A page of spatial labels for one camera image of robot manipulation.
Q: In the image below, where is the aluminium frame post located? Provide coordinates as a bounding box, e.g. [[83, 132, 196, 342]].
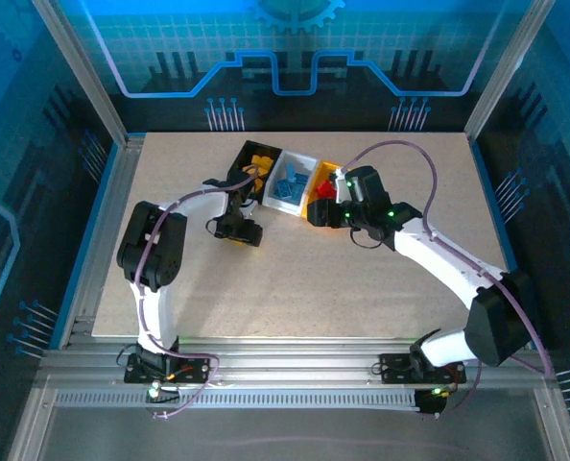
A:
[[463, 0, 558, 140], [29, 0, 133, 145]]

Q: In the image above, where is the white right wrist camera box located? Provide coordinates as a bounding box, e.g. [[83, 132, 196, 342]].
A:
[[331, 168, 363, 202]]

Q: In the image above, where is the black controller box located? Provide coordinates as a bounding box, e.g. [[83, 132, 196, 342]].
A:
[[415, 387, 453, 417]]

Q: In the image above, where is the black plastic bin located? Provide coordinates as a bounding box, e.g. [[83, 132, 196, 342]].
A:
[[227, 139, 284, 204]]

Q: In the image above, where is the black cable loop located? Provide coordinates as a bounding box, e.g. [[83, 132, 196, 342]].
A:
[[347, 226, 386, 251], [203, 216, 228, 240]]

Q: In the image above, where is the white plastic bin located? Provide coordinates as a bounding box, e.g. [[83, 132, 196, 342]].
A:
[[261, 150, 320, 218]]

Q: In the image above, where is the purple cable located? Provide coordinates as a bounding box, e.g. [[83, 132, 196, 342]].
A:
[[340, 138, 555, 380], [133, 165, 262, 423]]

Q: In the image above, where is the aluminium frame rail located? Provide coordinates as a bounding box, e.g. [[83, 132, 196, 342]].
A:
[[534, 378, 570, 461], [6, 386, 59, 461], [57, 133, 147, 350], [37, 335, 558, 391]]

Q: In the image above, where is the perforated metal cable duct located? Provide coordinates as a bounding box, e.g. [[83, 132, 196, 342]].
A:
[[54, 389, 423, 410]]

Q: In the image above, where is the yellow plastic bin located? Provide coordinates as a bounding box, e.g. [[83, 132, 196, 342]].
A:
[[298, 159, 344, 221]]

